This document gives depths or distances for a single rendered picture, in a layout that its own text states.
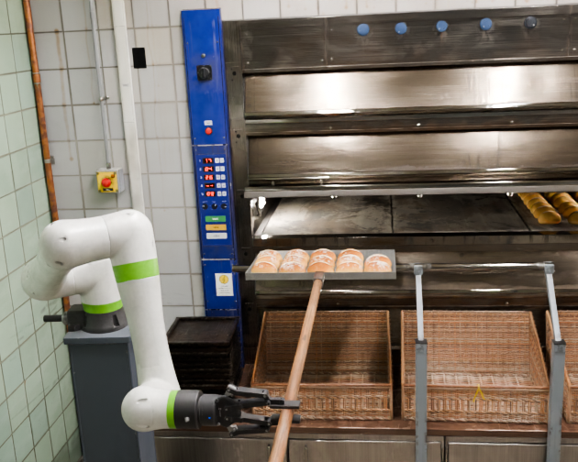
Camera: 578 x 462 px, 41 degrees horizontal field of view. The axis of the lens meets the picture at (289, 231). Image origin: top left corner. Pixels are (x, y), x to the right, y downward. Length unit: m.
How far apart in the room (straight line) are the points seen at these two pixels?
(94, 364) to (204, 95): 1.30
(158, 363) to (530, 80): 1.94
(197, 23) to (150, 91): 0.35
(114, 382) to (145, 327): 0.49
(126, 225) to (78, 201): 1.56
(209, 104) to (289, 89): 0.34
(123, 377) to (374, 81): 1.57
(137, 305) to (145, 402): 0.25
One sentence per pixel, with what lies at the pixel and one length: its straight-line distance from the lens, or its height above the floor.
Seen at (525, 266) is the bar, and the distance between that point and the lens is 2.99.
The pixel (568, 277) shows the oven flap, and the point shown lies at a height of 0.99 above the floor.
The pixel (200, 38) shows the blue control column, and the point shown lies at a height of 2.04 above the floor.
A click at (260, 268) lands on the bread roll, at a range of 2.83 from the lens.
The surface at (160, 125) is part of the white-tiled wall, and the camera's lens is 3.34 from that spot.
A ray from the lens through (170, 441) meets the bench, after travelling 3.19.
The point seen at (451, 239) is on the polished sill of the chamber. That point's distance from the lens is 3.32.
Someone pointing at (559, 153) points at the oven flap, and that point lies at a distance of 3.30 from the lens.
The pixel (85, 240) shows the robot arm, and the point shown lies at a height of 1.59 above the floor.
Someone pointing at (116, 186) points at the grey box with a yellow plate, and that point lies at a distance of 3.37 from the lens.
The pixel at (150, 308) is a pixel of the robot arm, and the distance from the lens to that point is 1.99.
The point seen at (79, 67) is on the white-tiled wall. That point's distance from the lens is 3.42.
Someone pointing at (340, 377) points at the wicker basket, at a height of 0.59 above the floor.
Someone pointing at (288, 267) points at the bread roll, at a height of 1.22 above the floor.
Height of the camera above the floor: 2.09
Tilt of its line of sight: 15 degrees down
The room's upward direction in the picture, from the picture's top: 3 degrees counter-clockwise
